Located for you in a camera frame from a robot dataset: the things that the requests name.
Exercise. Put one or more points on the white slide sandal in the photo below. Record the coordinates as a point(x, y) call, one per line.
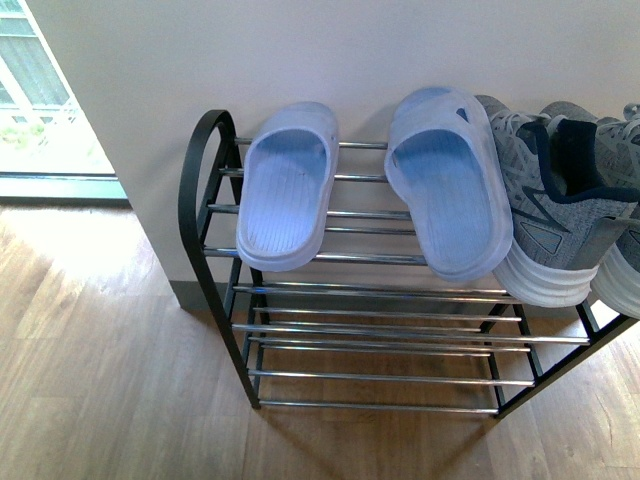
point(442, 162)
point(288, 177)

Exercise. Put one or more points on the black metal shoe rack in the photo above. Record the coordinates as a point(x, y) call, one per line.
point(338, 345)

